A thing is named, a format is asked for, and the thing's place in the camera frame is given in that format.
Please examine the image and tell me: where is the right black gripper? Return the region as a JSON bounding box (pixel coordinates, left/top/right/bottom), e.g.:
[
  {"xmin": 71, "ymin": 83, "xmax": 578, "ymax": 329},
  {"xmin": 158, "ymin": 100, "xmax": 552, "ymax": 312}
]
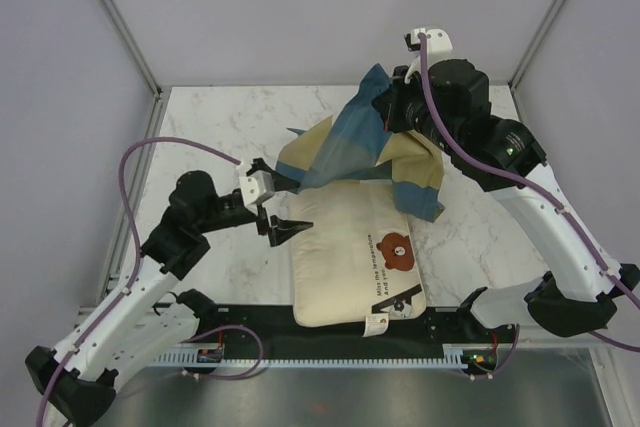
[{"xmin": 374, "ymin": 63, "xmax": 459, "ymax": 156}]

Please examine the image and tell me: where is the blue beige checked pillowcase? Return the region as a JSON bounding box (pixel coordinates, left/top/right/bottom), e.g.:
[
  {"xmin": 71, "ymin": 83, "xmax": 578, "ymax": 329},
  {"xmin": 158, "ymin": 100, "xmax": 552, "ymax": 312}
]
[{"xmin": 276, "ymin": 64, "xmax": 444, "ymax": 222}]

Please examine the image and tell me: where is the cream bear print pillow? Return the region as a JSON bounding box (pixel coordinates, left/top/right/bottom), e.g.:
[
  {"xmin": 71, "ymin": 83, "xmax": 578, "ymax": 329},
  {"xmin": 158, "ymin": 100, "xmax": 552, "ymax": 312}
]
[{"xmin": 289, "ymin": 181, "xmax": 427, "ymax": 337}]

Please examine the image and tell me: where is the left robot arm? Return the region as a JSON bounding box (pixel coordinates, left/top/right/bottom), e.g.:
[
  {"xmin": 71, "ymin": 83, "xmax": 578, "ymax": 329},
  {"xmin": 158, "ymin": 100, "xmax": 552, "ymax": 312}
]
[{"xmin": 25, "ymin": 158, "xmax": 311, "ymax": 426}]

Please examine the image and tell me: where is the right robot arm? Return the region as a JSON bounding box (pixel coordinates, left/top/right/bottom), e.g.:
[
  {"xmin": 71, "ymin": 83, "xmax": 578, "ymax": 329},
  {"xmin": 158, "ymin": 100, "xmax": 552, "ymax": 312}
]
[{"xmin": 372, "ymin": 59, "xmax": 639, "ymax": 342}]

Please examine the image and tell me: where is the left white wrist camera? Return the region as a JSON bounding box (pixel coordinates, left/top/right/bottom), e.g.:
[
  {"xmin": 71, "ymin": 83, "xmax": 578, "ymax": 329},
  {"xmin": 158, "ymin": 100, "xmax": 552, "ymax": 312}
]
[{"xmin": 236, "ymin": 160, "xmax": 275, "ymax": 213}]

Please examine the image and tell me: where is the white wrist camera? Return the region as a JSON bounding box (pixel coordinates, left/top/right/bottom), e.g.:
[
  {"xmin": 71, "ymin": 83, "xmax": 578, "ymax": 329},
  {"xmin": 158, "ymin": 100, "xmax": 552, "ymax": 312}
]
[
  {"xmin": 404, "ymin": 27, "xmax": 453, "ymax": 63},
  {"xmin": 236, "ymin": 160, "xmax": 275, "ymax": 213}
]

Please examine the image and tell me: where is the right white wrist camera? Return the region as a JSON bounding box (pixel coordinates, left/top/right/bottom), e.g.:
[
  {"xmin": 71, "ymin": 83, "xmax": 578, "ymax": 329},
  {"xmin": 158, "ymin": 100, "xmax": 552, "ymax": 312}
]
[{"xmin": 404, "ymin": 27, "xmax": 453, "ymax": 63}]

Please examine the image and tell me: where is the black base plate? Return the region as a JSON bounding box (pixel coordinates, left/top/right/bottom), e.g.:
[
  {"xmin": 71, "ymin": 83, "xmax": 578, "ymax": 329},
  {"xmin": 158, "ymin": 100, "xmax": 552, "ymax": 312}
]
[{"xmin": 196, "ymin": 304, "xmax": 515, "ymax": 359}]

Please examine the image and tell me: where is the right aluminium frame post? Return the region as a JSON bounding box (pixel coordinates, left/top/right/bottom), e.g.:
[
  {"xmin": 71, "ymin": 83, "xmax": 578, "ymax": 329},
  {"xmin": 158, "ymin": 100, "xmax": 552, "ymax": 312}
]
[{"xmin": 508, "ymin": 0, "xmax": 569, "ymax": 92}]

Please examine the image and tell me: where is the aluminium frame post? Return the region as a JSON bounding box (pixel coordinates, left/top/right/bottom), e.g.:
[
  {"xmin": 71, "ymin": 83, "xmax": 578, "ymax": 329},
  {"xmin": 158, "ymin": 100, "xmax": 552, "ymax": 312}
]
[
  {"xmin": 69, "ymin": 0, "xmax": 164, "ymax": 98},
  {"xmin": 508, "ymin": 0, "xmax": 569, "ymax": 92}
]

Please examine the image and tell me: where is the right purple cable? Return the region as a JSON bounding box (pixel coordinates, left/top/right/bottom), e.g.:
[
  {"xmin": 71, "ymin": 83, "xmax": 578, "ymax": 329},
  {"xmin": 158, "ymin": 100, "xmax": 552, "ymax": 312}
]
[{"xmin": 419, "ymin": 31, "xmax": 640, "ymax": 356}]

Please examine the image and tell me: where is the purple cable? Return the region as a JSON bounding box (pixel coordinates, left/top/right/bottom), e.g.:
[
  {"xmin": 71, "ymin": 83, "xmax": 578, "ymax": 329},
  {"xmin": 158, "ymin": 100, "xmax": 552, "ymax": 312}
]
[
  {"xmin": 34, "ymin": 136, "xmax": 266, "ymax": 427},
  {"xmin": 419, "ymin": 31, "xmax": 640, "ymax": 356}
]

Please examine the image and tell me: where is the white slotted cable duct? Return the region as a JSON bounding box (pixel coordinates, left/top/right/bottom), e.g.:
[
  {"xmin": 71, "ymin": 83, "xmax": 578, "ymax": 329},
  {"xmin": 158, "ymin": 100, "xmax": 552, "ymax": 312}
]
[{"xmin": 151, "ymin": 346, "xmax": 496, "ymax": 370}]

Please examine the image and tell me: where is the left aluminium frame post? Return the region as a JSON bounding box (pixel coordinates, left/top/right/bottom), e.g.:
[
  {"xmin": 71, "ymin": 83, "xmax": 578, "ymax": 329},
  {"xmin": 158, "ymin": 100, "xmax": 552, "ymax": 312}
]
[{"xmin": 69, "ymin": 0, "xmax": 164, "ymax": 98}]

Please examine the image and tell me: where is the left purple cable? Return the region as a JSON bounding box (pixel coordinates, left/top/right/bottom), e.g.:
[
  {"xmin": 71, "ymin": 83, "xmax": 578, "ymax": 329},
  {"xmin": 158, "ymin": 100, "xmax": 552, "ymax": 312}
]
[{"xmin": 34, "ymin": 136, "xmax": 266, "ymax": 427}]

